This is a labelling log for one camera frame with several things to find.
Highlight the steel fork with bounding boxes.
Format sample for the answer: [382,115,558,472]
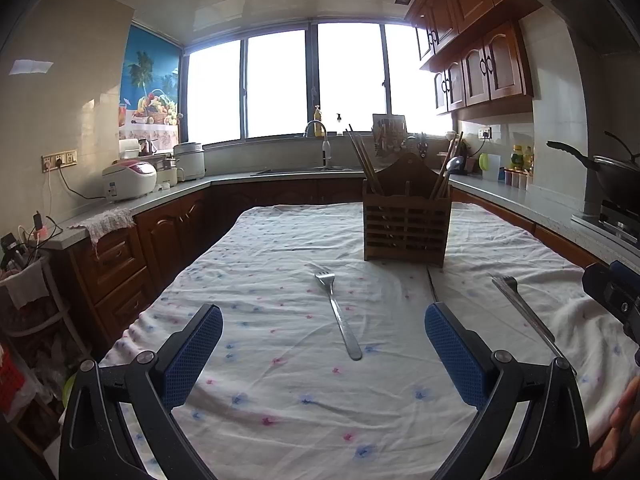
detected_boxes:
[314,266,363,361]
[491,275,577,375]

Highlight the steel spoon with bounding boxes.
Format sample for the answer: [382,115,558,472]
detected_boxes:
[435,155,465,200]

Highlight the wooden chopstick five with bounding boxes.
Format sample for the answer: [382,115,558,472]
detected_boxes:
[344,129,379,196]

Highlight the wooden chopstick two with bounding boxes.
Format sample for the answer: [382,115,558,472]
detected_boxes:
[348,122,386,196]

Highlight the wooden chopstick one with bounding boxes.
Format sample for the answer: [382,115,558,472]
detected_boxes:
[346,127,384,196]

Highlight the steel kitchen sink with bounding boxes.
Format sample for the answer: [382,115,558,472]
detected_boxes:
[252,166,364,177]

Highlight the person right hand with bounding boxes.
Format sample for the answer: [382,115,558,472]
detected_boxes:
[592,376,639,472]

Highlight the gas stove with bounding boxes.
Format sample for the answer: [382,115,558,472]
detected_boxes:
[572,200,640,248]

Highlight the black wok pan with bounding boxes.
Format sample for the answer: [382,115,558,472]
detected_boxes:
[547,131,640,214]

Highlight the spice jar row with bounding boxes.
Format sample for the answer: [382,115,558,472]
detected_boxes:
[504,169,529,190]

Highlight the yellow oil bottle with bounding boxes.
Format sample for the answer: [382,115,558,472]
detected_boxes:
[510,144,524,171]

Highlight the lower wooden cabinets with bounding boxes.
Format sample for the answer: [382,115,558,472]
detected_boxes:
[48,178,598,356]

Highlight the wooden cabinets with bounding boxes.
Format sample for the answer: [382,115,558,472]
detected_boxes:
[48,178,598,356]
[406,0,540,120]

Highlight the green lid plastic jug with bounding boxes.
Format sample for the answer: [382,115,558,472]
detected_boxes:
[478,153,502,182]

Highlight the wooden utensil holder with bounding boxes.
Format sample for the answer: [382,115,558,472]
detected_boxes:
[362,153,451,266]

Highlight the pink cloth on counter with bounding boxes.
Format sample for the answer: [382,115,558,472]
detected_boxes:
[70,208,134,246]

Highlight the floral white tablecloth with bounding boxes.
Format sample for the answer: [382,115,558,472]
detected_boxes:
[104,204,639,479]

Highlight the white red rice cooker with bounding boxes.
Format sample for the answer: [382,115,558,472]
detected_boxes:
[102,159,156,202]

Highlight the knife and utensil rack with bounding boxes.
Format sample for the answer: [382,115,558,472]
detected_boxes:
[372,114,428,159]

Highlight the upper wooden cabinets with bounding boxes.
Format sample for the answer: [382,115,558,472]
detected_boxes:
[406,0,540,120]

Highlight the white round cooker pot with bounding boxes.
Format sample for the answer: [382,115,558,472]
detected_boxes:
[174,142,206,182]

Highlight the chrome sink faucet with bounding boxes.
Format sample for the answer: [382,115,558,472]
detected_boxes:
[302,119,334,169]

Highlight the yellow soap bottle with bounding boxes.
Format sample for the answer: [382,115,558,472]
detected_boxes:
[312,104,324,138]

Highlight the tropical fruit poster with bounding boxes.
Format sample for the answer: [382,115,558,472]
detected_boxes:
[118,25,182,151]

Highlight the wall power outlet strip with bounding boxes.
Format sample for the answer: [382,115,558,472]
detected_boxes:
[41,150,77,174]

